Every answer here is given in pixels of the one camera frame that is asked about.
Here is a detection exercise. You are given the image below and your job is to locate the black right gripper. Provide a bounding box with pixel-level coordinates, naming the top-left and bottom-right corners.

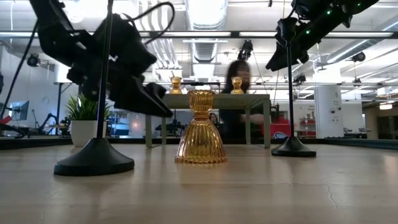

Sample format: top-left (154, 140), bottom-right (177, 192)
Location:
top-left (266, 17), bottom-right (312, 72)

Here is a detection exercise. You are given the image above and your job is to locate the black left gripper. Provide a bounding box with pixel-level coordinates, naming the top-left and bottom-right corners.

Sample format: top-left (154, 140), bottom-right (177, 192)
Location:
top-left (67, 12), bottom-right (174, 118)

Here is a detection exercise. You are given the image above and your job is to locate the amber glass candle holder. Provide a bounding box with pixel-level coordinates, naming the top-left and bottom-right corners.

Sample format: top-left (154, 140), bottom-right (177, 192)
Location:
top-left (169, 76), bottom-right (183, 95)
top-left (230, 77), bottom-right (245, 95)
top-left (174, 90), bottom-right (228, 165)

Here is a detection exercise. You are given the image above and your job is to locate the black metal candlestick holder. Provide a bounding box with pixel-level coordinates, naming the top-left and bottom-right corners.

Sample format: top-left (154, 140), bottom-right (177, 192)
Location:
top-left (53, 0), bottom-right (136, 177)
top-left (271, 40), bottom-right (317, 158)

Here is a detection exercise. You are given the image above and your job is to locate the green perforated metal shelf riser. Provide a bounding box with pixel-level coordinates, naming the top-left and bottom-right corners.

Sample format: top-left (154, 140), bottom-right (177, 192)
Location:
top-left (144, 93), bottom-right (272, 149)

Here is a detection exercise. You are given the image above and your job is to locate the red cabinet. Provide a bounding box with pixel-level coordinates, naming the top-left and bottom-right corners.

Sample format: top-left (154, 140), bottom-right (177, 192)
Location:
top-left (262, 116), bottom-right (292, 139)

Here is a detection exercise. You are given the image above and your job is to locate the white round pillar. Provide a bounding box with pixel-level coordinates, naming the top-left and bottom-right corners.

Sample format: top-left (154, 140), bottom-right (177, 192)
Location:
top-left (313, 84), bottom-right (343, 139)

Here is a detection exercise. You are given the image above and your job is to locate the small green potted plant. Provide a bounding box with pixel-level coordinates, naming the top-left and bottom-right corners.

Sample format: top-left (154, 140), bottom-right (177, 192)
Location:
top-left (65, 95), bottom-right (111, 147)

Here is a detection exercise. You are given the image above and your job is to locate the person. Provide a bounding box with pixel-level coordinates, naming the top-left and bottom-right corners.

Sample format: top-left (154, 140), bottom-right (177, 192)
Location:
top-left (217, 60), bottom-right (265, 141)

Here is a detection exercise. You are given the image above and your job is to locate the black ceiling spotlight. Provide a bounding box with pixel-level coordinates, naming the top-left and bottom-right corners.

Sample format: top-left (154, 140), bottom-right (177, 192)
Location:
top-left (351, 51), bottom-right (367, 63)
top-left (26, 53), bottom-right (41, 68)

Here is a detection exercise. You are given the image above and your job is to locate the computer monitor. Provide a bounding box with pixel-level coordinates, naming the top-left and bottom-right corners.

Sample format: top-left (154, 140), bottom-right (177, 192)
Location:
top-left (11, 100), bottom-right (30, 121)

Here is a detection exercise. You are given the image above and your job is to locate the black overhead camera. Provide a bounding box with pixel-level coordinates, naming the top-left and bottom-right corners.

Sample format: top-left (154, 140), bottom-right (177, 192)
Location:
top-left (236, 39), bottom-right (254, 62)

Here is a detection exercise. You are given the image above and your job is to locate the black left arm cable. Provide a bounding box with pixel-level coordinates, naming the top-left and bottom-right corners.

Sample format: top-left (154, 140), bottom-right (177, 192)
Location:
top-left (124, 1), bottom-right (176, 45)

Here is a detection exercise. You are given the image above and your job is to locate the silver ceiling air duct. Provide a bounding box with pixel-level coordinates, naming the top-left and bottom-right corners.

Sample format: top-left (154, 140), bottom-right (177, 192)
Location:
top-left (185, 0), bottom-right (229, 63)

